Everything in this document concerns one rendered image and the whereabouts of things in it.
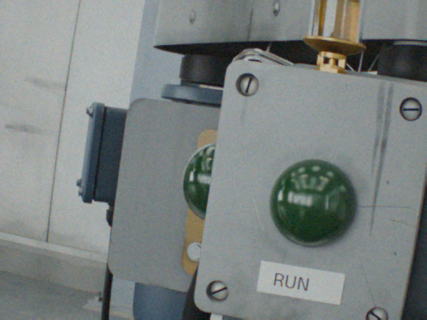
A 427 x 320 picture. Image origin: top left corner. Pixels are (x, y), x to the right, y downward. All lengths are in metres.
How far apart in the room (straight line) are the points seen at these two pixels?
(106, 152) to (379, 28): 0.37
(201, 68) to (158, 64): 4.55
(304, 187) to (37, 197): 5.89
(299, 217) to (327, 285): 0.03
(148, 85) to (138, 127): 4.60
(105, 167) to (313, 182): 0.52
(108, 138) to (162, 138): 0.05
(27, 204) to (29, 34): 1.20
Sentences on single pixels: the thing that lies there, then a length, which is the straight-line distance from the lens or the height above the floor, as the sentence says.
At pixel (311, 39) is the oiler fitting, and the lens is 0.38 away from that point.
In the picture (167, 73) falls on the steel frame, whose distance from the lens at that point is 5.34.
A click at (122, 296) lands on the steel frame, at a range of 5.50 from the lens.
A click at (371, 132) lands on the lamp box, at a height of 1.31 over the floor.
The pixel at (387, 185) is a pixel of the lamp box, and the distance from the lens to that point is 0.30.
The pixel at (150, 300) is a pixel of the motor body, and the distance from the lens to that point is 0.83.
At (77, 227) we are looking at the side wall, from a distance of 6.05.
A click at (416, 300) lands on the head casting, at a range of 0.36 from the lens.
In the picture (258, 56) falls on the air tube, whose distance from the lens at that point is 0.46.
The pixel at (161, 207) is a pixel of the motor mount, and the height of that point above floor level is 1.22.
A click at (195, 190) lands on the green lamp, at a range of 0.32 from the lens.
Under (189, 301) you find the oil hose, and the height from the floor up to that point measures 1.23.
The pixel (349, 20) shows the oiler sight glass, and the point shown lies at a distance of 0.38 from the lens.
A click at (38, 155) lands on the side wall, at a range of 6.16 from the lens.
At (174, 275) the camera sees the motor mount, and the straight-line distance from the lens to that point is 0.78.
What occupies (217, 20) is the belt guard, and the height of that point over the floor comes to 1.38.
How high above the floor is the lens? 1.31
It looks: 3 degrees down
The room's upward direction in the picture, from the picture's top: 8 degrees clockwise
